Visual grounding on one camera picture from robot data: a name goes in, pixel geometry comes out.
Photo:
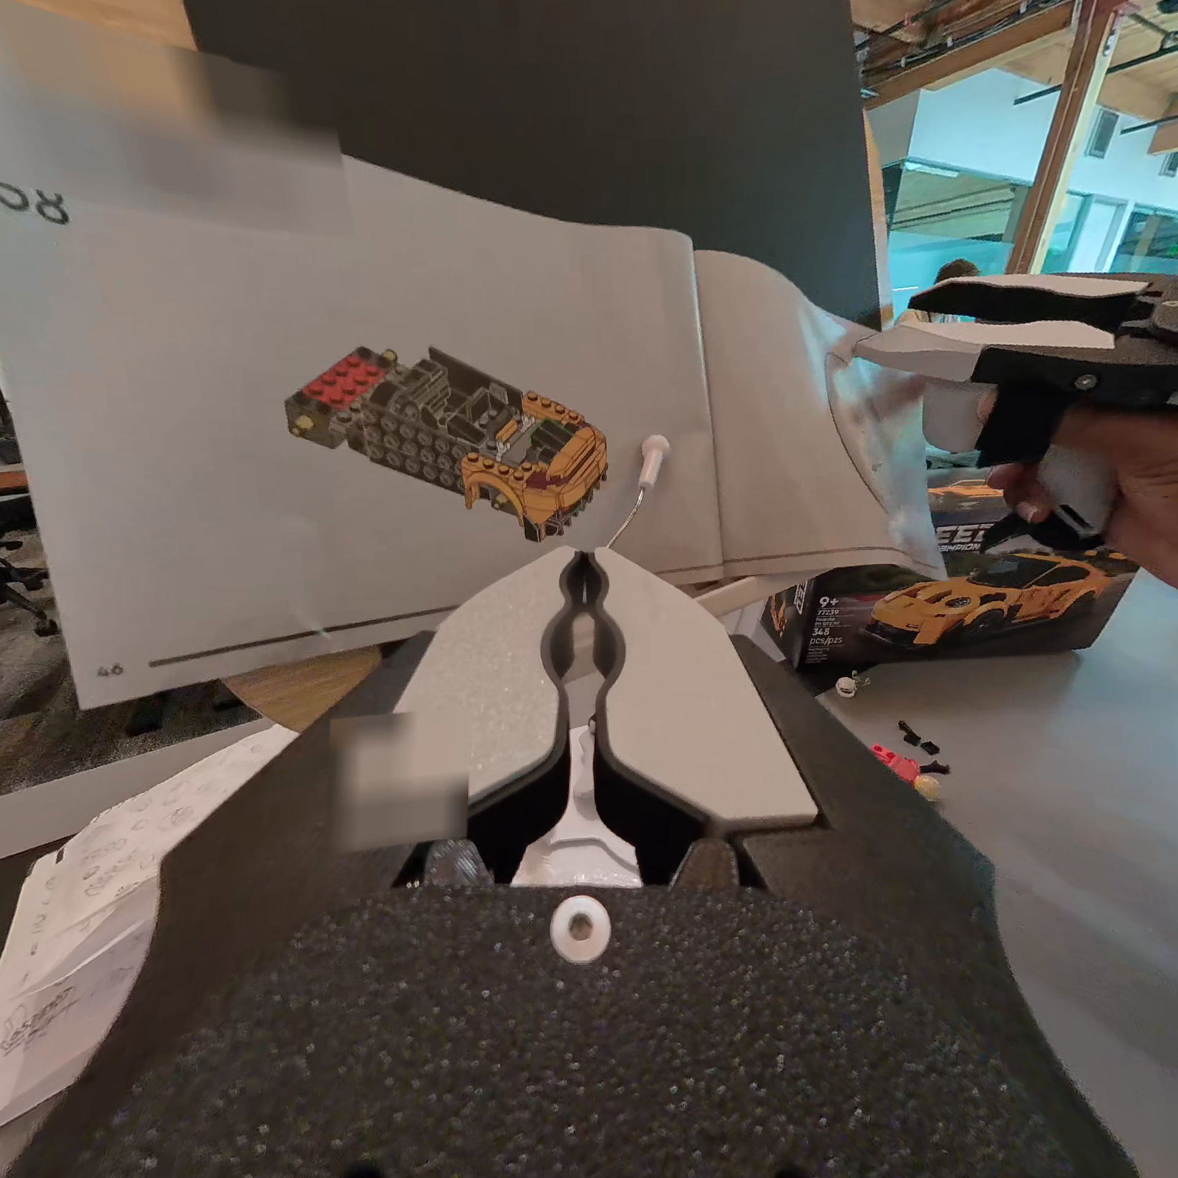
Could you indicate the white book stand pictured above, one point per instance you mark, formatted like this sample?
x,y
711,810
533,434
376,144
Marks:
x,y
655,456

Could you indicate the person's right hand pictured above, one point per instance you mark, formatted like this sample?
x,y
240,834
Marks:
x,y
1150,479

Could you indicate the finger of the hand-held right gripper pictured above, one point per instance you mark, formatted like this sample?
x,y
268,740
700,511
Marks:
x,y
920,346
1095,288

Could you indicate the lego instruction booklet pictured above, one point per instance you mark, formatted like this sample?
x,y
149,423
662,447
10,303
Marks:
x,y
184,461

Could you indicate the white printed paper bag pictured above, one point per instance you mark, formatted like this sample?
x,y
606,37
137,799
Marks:
x,y
91,902

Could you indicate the red lego minifigure parts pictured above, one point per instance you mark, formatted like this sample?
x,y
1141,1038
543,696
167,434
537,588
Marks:
x,y
906,769

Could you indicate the black office chair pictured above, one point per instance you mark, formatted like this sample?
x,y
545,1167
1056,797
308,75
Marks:
x,y
22,580

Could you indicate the lego set box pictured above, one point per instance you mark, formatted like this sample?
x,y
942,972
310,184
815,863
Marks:
x,y
966,608

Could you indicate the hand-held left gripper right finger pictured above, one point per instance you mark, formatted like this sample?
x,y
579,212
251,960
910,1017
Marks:
x,y
700,727

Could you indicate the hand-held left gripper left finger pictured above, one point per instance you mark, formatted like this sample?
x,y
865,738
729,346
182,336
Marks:
x,y
496,662

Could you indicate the small white round lego piece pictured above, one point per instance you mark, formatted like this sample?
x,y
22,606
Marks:
x,y
848,684

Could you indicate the black backdrop panel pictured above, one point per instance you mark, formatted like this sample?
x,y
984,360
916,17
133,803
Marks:
x,y
552,92

